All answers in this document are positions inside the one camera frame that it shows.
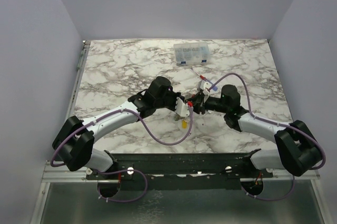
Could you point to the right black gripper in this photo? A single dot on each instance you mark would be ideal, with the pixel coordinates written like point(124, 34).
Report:
point(200, 104)

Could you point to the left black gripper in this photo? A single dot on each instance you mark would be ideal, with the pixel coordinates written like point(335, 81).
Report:
point(175, 95)

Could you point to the yellow key tag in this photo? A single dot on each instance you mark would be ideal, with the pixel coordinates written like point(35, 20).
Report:
point(185, 123)

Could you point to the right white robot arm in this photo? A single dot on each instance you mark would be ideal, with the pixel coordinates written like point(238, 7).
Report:
point(296, 150)

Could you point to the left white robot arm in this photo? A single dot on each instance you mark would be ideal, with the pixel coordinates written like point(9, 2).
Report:
point(74, 144)

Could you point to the red blue screwdriver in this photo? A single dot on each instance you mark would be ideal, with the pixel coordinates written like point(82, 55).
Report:
point(204, 78)

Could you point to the clear plastic screw box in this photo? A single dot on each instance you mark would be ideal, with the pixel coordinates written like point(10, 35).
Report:
point(195, 53)

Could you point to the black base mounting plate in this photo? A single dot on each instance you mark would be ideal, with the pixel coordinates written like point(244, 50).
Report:
point(194, 171)

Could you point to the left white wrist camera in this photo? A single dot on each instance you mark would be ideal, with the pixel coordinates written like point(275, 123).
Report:
point(182, 109)

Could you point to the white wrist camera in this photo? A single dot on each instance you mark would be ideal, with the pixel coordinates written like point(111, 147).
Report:
point(204, 86)
point(182, 109)

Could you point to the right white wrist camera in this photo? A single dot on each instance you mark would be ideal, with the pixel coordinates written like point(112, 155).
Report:
point(204, 86)

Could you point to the left side metal rail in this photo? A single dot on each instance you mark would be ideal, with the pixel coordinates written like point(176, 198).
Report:
point(80, 70)

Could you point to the aluminium frame rail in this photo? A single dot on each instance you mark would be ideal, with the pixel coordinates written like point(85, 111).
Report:
point(61, 174)

